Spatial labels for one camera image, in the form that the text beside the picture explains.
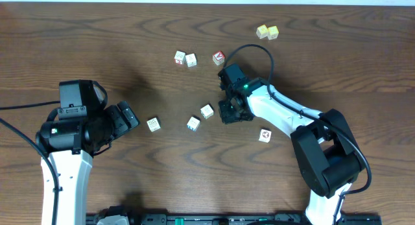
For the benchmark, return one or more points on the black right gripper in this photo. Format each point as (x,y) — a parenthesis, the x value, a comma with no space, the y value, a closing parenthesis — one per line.
(226,117)

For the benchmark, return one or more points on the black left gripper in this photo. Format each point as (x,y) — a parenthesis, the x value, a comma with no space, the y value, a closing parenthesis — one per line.
(118,120)

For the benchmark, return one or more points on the white block green side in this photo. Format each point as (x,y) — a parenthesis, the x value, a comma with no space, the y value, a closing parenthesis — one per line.
(207,111)

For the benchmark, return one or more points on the white block cat drawing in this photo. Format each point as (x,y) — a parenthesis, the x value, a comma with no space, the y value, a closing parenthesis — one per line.
(153,124)

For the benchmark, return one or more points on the white block brown circle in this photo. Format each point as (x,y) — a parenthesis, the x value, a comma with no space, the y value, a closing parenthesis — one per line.
(265,135)

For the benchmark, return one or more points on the white block blue side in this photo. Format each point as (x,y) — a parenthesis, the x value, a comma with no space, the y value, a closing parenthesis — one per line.
(193,123)

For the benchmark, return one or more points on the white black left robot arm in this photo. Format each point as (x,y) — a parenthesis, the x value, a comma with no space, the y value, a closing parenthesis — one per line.
(82,127)

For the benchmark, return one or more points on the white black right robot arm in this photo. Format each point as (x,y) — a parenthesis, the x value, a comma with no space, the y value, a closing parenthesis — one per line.
(327,156)

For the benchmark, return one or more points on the red letter wooden block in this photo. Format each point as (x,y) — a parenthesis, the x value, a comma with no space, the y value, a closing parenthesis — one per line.
(219,57)

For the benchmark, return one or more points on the white wooden block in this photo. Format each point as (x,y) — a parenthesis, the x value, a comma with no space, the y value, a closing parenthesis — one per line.
(191,60)

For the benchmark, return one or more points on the white block red side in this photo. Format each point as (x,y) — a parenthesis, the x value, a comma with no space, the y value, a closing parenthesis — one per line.
(179,57)

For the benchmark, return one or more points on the pale yellow wooden block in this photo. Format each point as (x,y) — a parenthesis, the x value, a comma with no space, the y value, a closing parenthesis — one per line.
(262,31)

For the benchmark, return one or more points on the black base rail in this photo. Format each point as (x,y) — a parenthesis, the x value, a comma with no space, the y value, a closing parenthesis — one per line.
(163,219)

